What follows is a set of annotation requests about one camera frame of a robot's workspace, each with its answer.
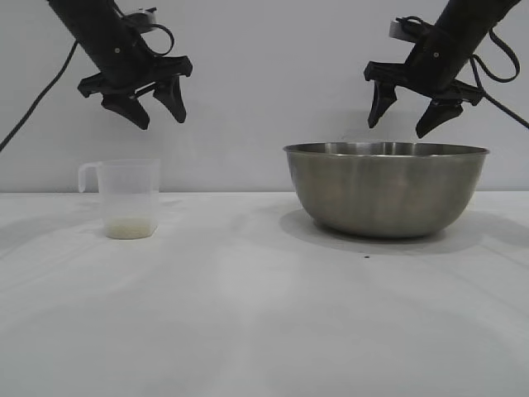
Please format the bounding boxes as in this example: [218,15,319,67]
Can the long black right arm cable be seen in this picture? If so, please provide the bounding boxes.
[474,76,529,129]

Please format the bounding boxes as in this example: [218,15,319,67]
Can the black left camera cable loop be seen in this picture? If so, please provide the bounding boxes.
[142,23,177,58]

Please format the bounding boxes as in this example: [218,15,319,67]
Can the stainless steel mixing bowl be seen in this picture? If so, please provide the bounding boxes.
[283,141,491,239]

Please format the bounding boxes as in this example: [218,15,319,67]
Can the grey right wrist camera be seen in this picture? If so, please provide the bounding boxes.
[388,17,427,45]

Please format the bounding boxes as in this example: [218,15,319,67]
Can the long black arm cable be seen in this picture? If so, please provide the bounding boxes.
[0,40,80,152]
[474,76,529,129]

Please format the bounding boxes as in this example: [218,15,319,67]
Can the long black left arm cable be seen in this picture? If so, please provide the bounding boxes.
[0,40,80,152]

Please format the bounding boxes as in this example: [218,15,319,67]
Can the black right arm cable loop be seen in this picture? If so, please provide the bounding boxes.
[468,24,521,83]

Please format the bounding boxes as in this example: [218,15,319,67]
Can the translucent plastic measuring cup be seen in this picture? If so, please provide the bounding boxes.
[78,158,161,240]

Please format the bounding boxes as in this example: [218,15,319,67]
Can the white rice grains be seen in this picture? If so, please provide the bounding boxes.
[105,217,155,240]

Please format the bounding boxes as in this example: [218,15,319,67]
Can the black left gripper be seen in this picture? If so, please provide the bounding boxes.
[77,18,194,132]

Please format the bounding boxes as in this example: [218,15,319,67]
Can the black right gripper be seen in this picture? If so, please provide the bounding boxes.
[363,31,484,140]

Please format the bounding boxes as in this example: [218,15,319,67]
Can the black right camera cable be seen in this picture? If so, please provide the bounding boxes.
[394,15,435,39]

